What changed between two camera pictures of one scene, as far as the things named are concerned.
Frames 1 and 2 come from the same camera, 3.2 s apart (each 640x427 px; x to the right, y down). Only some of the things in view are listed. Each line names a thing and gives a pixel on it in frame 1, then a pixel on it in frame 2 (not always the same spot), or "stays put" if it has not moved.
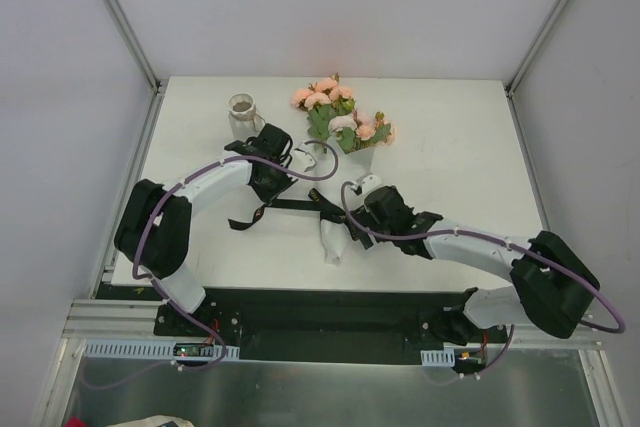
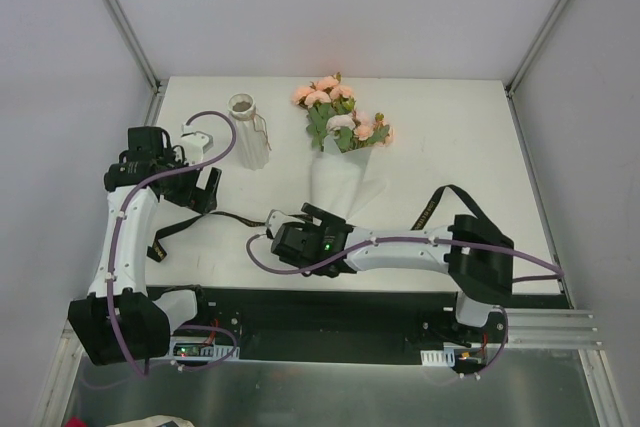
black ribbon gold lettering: x=327 y=211 → x=157 y=254
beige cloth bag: x=154 y=421 stays put
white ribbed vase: x=242 y=107 stays put
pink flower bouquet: x=331 y=112 stays put
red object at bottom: x=75 y=422 stays put
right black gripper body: x=360 y=224 → x=288 y=247
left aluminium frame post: x=156 y=84 stays put
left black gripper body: x=272 y=189 → x=201 y=192
